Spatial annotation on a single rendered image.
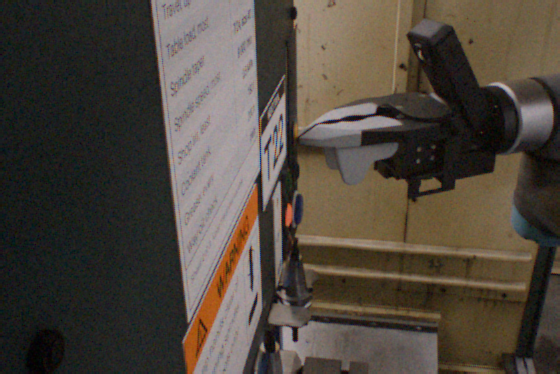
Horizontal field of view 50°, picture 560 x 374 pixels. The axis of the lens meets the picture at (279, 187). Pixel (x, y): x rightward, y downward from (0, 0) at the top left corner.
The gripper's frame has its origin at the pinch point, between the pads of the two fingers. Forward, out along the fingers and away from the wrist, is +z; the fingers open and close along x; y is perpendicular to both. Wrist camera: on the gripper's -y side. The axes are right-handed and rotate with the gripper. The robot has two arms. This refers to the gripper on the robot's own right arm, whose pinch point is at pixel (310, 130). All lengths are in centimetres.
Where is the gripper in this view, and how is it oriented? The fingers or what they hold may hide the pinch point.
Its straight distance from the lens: 55.2
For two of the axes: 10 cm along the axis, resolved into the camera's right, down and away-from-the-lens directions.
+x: -3.4, -4.3, 8.4
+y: 0.2, 8.9, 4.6
